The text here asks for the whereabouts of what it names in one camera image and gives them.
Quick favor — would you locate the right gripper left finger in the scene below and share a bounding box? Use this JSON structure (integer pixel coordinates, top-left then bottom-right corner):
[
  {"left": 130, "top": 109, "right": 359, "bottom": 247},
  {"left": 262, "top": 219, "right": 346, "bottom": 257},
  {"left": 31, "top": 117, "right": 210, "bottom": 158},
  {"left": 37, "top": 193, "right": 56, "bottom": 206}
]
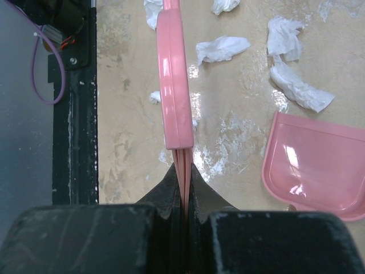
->
[{"left": 136, "top": 164, "right": 181, "bottom": 220}]

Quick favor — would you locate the long paper scrap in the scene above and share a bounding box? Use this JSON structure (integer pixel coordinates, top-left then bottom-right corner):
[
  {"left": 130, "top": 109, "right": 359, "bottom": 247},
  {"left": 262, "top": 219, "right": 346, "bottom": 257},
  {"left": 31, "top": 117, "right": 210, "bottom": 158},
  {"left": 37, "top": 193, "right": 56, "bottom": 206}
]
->
[{"left": 270, "top": 55, "right": 334, "bottom": 113}]

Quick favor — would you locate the pink dustpan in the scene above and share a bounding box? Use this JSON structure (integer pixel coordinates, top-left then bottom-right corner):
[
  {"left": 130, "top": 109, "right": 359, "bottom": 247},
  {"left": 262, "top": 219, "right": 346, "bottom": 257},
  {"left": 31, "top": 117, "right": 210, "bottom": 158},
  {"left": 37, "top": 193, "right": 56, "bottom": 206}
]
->
[{"left": 262, "top": 112, "right": 364, "bottom": 221}]

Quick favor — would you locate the small paper scrap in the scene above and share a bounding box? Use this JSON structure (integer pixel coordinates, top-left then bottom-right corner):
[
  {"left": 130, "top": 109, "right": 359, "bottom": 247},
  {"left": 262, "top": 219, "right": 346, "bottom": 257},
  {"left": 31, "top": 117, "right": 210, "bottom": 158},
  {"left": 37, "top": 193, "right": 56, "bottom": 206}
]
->
[{"left": 196, "top": 35, "right": 251, "bottom": 66}]

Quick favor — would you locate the pink hand brush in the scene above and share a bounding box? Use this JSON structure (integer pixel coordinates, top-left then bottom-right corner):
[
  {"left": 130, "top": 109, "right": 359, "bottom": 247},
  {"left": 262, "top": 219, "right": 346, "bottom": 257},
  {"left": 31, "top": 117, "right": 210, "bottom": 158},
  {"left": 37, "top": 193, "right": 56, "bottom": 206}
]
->
[{"left": 156, "top": 1, "right": 194, "bottom": 216}]

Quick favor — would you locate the tall paper scrap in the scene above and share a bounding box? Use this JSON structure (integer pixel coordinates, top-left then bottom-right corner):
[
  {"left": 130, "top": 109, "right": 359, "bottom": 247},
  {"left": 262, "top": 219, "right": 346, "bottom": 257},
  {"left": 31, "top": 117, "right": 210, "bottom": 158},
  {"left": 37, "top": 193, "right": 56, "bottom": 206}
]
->
[{"left": 267, "top": 16, "right": 305, "bottom": 62}]

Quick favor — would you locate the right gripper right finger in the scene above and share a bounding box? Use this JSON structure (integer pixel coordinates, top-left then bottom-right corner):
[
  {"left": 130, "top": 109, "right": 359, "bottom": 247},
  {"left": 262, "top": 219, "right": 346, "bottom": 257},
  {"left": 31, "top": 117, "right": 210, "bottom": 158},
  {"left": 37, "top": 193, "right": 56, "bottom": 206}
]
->
[{"left": 188, "top": 164, "right": 239, "bottom": 224}]

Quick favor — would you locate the tiny paper scrap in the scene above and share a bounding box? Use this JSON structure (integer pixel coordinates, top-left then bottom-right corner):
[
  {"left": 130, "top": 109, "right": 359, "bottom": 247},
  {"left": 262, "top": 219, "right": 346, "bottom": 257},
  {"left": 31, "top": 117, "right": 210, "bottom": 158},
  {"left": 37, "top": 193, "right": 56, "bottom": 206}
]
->
[{"left": 149, "top": 91, "right": 161, "bottom": 104}]

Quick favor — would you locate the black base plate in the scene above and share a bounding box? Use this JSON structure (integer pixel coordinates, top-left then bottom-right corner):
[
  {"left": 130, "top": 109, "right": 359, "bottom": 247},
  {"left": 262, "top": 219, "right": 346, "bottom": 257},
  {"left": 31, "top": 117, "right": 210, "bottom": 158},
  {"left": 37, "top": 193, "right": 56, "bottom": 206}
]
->
[{"left": 52, "top": 1, "right": 99, "bottom": 205}]

